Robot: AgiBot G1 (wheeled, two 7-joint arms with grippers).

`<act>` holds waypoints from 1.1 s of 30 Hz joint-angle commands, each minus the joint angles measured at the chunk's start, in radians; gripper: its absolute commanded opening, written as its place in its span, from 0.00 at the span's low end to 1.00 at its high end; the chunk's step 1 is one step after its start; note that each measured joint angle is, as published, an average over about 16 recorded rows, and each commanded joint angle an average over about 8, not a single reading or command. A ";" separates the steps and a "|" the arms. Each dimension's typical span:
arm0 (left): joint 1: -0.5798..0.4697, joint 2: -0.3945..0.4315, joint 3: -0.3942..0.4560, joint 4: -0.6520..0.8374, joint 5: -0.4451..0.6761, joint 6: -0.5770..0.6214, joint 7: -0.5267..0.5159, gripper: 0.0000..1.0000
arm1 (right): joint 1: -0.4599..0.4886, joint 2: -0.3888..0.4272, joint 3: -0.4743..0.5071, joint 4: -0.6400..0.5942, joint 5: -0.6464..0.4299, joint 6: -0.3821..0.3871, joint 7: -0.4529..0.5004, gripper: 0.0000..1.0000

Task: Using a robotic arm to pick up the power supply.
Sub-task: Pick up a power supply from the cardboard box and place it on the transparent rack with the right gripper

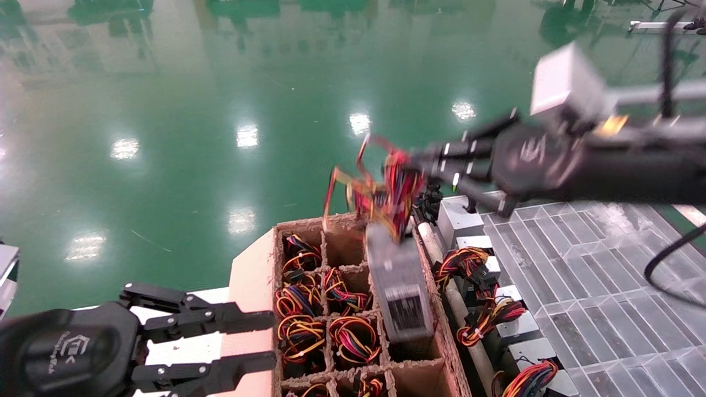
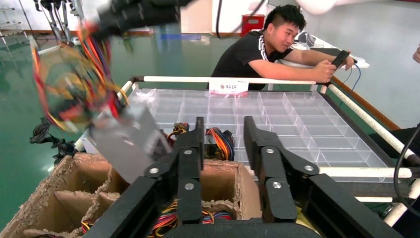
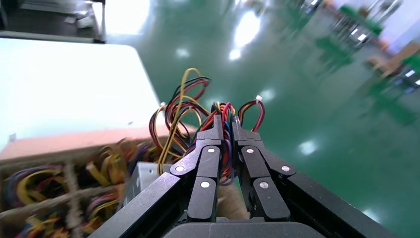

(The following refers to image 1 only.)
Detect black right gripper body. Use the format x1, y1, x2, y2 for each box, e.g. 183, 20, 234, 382
491, 119, 706, 205

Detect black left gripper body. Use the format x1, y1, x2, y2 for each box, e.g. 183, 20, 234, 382
0, 302, 144, 397

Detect silver power supply coloured wires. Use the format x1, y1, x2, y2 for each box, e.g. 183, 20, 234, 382
457, 284, 541, 347
323, 132, 436, 342
493, 339, 580, 397
434, 236, 502, 287

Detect silver power supply block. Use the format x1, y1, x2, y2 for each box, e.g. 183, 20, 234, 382
438, 197, 485, 249

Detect brown divided cardboard box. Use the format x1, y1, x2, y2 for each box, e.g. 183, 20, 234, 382
215, 212, 475, 397

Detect clear plastic slotted tray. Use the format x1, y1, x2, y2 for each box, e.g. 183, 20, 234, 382
480, 198, 706, 397

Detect power supply coloured wire bundle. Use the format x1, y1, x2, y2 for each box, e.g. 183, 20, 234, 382
277, 314, 329, 375
323, 266, 374, 316
329, 315, 382, 367
353, 375, 387, 397
276, 270, 323, 318
284, 382, 331, 397
282, 233, 325, 272

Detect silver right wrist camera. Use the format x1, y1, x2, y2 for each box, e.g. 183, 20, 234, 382
531, 43, 706, 136

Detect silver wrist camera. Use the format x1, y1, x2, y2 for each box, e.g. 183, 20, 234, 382
531, 43, 706, 136
0, 243, 21, 320

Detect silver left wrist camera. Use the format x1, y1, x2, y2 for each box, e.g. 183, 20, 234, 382
0, 243, 21, 320

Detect thick black cable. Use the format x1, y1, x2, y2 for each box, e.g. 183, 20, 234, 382
659, 11, 690, 119

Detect white metal frame base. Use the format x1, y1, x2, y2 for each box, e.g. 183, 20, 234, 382
629, 17, 706, 36

